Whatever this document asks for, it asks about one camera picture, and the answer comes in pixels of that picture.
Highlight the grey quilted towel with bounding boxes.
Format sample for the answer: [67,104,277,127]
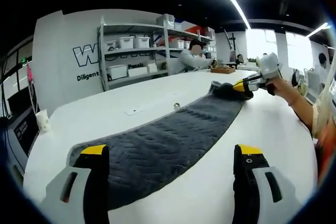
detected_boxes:
[67,80,254,211]

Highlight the white flat tag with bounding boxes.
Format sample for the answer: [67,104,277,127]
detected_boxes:
[123,105,144,116]

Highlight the wooden tray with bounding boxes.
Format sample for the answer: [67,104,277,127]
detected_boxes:
[211,66,236,74]

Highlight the black tripod stand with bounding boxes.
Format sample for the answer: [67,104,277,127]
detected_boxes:
[223,28,237,51]

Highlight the person's body in cream top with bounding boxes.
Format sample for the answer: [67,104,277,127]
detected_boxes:
[311,48,336,185]

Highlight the white paper cup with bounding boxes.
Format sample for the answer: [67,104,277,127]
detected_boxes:
[35,110,52,133]

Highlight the grey metal shelf rack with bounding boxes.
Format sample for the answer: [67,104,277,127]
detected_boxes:
[97,15,218,91]

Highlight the black monitor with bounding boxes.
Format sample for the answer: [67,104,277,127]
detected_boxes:
[6,86,37,119]

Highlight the rows of white storage bins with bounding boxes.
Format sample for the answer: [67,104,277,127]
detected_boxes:
[103,14,216,80]

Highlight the pink flag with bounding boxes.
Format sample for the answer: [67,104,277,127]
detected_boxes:
[26,62,35,83]

